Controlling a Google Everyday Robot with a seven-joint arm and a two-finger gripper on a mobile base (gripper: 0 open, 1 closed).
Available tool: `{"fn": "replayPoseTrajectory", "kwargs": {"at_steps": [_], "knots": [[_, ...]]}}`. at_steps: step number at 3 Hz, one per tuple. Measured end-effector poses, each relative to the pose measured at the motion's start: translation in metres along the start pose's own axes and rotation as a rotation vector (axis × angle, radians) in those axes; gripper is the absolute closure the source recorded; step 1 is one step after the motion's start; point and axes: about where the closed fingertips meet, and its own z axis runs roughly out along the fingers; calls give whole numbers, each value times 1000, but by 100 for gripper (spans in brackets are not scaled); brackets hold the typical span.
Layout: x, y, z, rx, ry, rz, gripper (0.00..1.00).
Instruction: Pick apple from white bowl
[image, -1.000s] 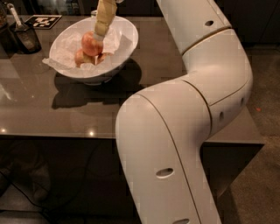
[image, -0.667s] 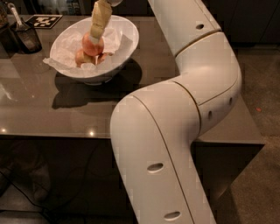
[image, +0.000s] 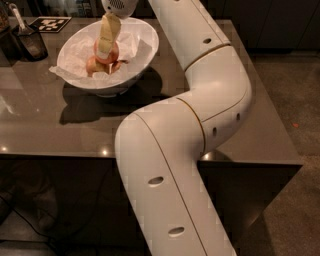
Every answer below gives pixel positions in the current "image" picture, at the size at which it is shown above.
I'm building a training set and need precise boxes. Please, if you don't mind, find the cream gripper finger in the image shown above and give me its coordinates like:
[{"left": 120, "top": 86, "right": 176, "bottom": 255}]
[{"left": 96, "top": 12, "right": 121, "bottom": 60}]

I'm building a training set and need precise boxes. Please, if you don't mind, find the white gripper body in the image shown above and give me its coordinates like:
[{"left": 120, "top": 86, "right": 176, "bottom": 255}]
[{"left": 101, "top": 0, "right": 139, "bottom": 19}]

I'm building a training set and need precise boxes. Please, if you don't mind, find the red-yellow apple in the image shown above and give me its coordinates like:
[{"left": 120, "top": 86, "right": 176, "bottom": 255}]
[{"left": 93, "top": 39, "right": 119, "bottom": 64}]

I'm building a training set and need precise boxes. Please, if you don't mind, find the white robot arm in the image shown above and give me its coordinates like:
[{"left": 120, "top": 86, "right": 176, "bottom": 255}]
[{"left": 115, "top": 0, "right": 252, "bottom": 256}]

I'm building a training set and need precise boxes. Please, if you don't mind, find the white bowl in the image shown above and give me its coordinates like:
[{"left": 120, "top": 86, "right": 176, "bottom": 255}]
[{"left": 50, "top": 18, "right": 159, "bottom": 97}]

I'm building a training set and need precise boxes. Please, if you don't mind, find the lower left apple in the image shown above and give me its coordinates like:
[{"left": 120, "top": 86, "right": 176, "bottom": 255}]
[{"left": 86, "top": 56, "right": 109, "bottom": 77}]

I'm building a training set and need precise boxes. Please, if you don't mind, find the white crumpled paper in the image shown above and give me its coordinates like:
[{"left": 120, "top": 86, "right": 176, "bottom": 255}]
[{"left": 50, "top": 32, "right": 159, "bottom": 89}]

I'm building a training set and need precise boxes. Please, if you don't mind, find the black white marker tag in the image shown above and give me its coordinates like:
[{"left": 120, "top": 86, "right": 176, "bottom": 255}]
[{"left": 31, "top": 16, "right": 71, "bottom": 33}]

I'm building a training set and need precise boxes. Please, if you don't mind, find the dark container at left edge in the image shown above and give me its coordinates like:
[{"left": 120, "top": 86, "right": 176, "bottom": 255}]
[{"left": 0, "top": 0, "right": 21, "bottom": 67}]

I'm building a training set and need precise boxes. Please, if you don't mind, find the black scoop with handle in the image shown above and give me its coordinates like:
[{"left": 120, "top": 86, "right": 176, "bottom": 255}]
[{"left": 8, "top": 3, "right": 48, "bottom": 62}]

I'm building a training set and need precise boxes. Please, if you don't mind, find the black floor cable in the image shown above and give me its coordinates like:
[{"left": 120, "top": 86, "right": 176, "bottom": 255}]
[{"left": 0, "top": 194, "right": 101, "bottom": 256}]

